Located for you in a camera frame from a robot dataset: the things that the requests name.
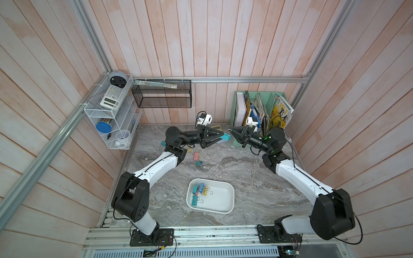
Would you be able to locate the blue binder clip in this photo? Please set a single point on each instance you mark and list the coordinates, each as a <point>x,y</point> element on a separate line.
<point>201,188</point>

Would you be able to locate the round grey speaker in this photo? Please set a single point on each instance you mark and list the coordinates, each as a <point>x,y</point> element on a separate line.
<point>118,79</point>

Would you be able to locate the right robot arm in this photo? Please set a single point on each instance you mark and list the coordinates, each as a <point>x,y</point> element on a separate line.
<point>332,213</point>

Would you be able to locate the white binder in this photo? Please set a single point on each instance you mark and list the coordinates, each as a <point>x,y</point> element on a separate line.
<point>240,110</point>

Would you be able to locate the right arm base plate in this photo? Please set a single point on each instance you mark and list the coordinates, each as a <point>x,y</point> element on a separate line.
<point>276,234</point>

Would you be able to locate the white wire shelf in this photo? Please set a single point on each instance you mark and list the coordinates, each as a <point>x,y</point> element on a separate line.
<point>125,118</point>

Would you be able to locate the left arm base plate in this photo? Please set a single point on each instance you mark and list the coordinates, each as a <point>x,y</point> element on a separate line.
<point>160,237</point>

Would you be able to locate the white storage tray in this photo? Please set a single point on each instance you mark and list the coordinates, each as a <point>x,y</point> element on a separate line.
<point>222,201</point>

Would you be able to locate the white calculator on shelf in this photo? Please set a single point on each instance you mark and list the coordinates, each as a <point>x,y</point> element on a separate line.
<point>113,97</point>

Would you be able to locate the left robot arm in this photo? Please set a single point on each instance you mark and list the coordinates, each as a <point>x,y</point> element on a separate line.
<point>131,197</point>

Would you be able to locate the black wire basket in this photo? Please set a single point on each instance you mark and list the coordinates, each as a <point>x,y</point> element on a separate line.
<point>157,97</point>

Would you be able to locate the blue folder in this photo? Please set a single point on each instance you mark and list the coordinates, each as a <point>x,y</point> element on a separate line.
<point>254,113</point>

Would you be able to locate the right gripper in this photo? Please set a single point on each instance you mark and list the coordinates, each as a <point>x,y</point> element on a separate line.
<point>247,137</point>

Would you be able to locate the ruler on basket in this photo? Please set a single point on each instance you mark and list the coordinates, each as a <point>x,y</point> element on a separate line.
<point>155,84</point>

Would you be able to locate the yellow magazine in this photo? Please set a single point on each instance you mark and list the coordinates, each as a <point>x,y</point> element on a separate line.
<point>280,111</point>

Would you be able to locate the white mug on shelf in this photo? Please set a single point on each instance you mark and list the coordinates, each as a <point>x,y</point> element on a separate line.
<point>122,138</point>

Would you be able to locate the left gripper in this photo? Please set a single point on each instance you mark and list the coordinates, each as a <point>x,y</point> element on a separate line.
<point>203,132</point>

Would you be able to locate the green file organizer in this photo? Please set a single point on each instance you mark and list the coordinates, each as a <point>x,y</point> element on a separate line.
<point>259,100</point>

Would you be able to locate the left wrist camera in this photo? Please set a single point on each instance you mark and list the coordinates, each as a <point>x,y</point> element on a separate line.
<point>203,119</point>

